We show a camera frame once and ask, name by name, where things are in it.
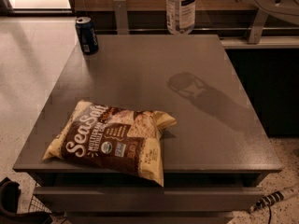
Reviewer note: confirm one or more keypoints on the clear plastic water bottle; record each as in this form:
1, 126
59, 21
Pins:
180, 16

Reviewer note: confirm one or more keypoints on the brown sea salt chip bag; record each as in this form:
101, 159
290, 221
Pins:
113, 138

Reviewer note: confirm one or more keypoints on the black bag on floor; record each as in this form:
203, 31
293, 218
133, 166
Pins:
9, 200

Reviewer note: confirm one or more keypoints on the blue soda can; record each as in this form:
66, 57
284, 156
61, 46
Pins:
86, 35

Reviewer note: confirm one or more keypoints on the grey drawer cabinet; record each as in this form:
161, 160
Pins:
214, 157

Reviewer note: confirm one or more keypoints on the right metal rail bracket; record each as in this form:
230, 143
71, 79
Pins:
256, 28

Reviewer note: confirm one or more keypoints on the metal rail bracket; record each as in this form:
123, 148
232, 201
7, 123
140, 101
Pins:
121, 17
256, 28

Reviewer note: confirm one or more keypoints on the horizontal metal rail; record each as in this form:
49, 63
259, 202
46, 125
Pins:
275, 30

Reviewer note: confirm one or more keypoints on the left metal rail bracket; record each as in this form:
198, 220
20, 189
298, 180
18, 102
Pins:
121, 17

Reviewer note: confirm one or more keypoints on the wire basket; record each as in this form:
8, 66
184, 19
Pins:
35, 205

